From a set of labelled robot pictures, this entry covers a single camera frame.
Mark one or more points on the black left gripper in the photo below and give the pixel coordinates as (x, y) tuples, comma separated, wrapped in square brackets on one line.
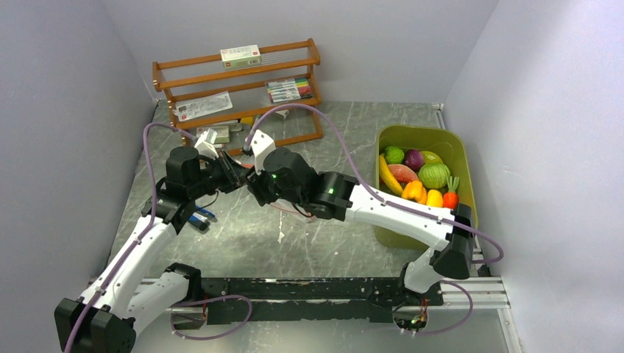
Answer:
[(232, 171)]

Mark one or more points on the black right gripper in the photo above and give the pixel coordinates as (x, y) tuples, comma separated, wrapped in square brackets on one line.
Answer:
[(256, 186)]

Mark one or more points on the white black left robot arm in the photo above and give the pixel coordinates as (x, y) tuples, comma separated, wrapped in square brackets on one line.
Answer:
[(110, 314)]

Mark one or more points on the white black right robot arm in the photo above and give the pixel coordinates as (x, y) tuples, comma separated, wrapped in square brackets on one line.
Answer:
[(449, 244)]

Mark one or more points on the green white box bottom shelf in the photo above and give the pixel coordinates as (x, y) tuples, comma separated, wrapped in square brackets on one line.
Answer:
[(222, 132)]

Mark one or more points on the green white box shelf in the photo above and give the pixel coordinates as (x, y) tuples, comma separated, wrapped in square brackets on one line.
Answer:
[(240, 57), (222, 132)]

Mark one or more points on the blue black stapler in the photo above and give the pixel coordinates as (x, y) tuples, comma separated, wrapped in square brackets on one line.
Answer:
[(201, 219)]

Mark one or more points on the wooden three-tier shelf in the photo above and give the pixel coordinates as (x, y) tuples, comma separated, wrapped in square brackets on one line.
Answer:
[(246, 89)]

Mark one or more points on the coloured marker pen pack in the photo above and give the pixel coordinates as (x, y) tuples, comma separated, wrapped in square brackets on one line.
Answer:
[(290, 89)]

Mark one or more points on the green white box top shelf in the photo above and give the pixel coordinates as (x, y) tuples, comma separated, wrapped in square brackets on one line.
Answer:
[(240, 57)]

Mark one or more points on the yellow toy banana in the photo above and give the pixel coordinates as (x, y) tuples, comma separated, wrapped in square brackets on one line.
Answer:
[(387, 177)]

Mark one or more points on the green toy lime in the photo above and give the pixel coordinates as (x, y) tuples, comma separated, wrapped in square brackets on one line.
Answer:
[(393, 155)]

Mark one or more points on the pink toy watermelon slice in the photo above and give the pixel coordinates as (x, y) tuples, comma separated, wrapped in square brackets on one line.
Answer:
[(402, 173)]

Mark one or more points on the orange toy bell pepper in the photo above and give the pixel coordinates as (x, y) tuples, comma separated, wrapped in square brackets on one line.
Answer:
[(415, 191)]

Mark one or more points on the purple toy onion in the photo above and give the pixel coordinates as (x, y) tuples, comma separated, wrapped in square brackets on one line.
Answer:
[(414, 159)]

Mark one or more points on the yellow toy lemon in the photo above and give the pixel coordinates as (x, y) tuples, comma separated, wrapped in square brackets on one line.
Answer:
[(435, 198)]

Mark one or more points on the orange toy carrot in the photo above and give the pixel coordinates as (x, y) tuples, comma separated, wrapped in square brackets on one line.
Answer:
[(450, 198)]

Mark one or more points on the olive green plastic bin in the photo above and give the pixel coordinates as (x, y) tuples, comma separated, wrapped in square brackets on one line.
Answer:
[(447, 145)]

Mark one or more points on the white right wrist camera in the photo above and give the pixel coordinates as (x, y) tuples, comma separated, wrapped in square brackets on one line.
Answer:
[(260, 145)]

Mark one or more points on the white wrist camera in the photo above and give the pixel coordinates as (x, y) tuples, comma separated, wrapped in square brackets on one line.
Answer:
[(260, 145), (204, 144)]

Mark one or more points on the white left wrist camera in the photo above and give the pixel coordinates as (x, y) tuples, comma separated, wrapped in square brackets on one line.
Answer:
[(204, 144)]

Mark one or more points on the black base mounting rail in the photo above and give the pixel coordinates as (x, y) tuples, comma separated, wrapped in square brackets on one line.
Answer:
[(376, 299)]

